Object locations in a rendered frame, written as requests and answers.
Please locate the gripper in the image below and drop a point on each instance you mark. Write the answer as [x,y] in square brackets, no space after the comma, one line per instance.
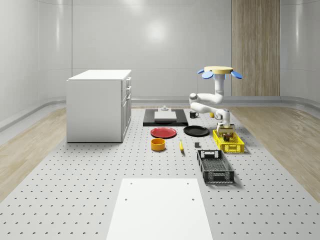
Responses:
[226,128]

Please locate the puzzle cube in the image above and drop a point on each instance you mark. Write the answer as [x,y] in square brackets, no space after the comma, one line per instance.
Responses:
[227,138]

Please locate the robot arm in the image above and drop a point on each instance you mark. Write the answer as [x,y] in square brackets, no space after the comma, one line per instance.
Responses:
[207,98]

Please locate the yellow mug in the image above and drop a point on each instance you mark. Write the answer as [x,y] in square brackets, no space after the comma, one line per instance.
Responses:
[212,115]

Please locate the yellow basket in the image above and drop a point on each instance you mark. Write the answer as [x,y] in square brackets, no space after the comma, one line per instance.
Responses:
[232,147]

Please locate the black plate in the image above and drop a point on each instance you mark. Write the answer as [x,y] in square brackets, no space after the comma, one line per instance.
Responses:
[196,131]

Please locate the grey cube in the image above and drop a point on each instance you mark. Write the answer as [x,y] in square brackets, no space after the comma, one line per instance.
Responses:
[197,144]

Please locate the black mug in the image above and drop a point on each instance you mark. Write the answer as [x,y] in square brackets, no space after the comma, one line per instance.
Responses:
[193,114]

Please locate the dark grey basket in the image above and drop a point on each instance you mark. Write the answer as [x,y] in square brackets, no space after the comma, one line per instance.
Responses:
[217,175]

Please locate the banana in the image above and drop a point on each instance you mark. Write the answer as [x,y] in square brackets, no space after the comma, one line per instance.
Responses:
[181,146]

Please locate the red plate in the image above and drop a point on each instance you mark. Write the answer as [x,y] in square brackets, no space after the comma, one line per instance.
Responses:
[163,132]

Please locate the yellow bowl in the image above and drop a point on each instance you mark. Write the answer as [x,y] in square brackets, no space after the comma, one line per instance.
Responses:
[158,145]

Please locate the white board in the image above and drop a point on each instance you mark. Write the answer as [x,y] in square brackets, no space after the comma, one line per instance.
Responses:
[160,210]

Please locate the white cabinet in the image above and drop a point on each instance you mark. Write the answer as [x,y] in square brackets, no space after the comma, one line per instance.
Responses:
[95,110]

